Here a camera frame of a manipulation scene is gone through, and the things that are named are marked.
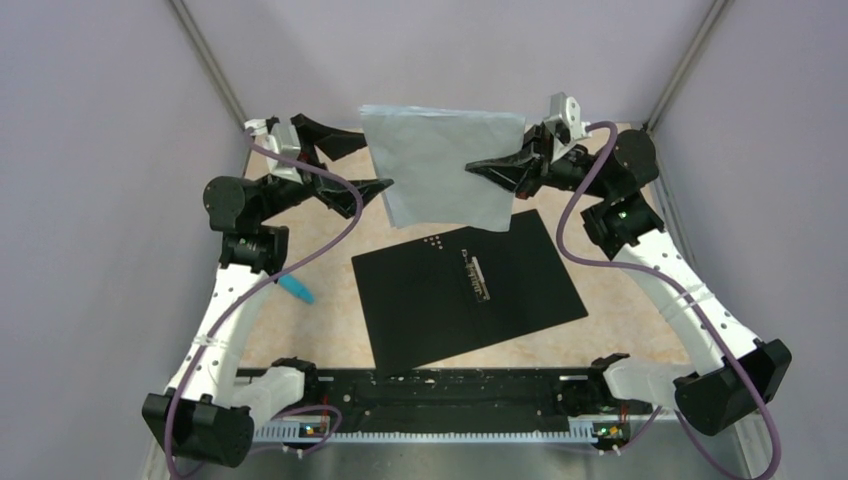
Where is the grey black folder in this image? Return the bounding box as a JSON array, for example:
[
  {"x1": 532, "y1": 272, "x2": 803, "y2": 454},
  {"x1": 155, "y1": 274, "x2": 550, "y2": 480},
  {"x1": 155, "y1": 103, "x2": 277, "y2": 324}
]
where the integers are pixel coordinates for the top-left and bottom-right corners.
[{"x1": 352, "y1": 210, "x2": 588, "y2": 376}]

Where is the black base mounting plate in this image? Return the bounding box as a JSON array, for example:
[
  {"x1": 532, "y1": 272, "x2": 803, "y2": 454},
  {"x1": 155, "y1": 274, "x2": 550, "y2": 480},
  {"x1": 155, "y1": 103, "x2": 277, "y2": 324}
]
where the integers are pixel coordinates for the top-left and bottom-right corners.
[{"x1": 297, "y1": 368, "x2": 654, "y2": 443}]

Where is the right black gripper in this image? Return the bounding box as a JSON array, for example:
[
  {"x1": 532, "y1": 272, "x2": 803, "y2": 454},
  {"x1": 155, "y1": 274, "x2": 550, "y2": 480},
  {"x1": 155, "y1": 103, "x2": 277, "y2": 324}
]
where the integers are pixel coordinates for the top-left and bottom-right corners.
[{"x1": 465, "y1": 121, "x2": 612, "y2": 201}]

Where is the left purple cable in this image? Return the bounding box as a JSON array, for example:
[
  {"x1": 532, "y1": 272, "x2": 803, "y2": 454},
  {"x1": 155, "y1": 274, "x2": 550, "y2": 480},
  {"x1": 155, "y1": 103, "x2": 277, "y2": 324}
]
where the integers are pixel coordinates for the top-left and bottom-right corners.
[{"x1": 163, "y1": 129, "x2": 366, "y2": 480}]

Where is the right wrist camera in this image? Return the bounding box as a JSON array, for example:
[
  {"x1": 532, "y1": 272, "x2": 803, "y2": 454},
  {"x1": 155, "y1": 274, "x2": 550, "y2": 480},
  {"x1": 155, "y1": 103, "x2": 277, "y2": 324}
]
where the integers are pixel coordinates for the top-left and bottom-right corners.
[{"x1": 543, "y1": 92, "x2": 589, "y2": 145}]

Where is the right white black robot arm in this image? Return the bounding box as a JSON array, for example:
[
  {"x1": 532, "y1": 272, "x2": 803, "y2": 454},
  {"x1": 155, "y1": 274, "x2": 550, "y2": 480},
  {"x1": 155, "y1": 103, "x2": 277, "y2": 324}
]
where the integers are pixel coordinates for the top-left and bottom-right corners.
[{"x1": 466, "y1": 126, "x2": 792, "y2": 436}]

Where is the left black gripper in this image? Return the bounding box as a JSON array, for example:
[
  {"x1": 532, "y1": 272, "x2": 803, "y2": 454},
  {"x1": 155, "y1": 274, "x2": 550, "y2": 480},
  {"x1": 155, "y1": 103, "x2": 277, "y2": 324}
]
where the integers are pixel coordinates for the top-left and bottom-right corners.
[{"x1": 257, "y1": 114, "x2": 394, "y2": 223}]

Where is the aluminium rail frame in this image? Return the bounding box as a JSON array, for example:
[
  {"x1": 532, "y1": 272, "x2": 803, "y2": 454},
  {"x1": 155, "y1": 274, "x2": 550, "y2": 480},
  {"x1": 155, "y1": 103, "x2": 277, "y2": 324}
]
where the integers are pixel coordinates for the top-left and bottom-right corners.
[{"x1": 142, "y1": 374, "x2": 783, "y2": 480}]

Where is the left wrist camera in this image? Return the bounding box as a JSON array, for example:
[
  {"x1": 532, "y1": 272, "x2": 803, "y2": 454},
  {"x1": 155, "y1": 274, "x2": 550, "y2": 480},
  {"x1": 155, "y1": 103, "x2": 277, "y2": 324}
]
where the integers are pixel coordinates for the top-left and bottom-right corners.
[{"x1": 243, "y1": 116, "x2": 303, "y2": 184}]

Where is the paper sheet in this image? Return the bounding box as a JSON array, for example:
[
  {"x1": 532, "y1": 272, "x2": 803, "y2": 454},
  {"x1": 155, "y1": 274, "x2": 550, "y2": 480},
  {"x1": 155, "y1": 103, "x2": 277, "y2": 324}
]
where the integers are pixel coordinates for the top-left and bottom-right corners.
[{"x1": 360, "y1": 105, "x2": 526, "y2": 232}]

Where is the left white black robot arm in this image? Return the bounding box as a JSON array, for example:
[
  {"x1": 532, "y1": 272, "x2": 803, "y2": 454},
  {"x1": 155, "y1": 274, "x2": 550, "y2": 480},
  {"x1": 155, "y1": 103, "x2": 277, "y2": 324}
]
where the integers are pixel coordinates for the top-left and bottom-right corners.
[{"x1": 142, "y1": 114, "x2": 390, "y2": 476}]

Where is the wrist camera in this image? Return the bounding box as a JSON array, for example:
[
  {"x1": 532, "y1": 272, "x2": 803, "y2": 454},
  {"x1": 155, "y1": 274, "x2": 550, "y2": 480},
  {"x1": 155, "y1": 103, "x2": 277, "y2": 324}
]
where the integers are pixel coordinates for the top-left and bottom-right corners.
[
  {"x1": 243, "y1": 116, "x2": 303, "y2": 184},
  {"x1": 543, "y1": 92, "x2": 589, "y2": 145}
]

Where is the cyan marker pen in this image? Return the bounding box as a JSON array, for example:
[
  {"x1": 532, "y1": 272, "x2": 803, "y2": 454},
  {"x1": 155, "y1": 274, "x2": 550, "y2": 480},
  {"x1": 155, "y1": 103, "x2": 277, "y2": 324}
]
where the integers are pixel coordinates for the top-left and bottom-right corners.
[{"x1": 276, "y1": 275, "x2": 315, "y2": 305}]

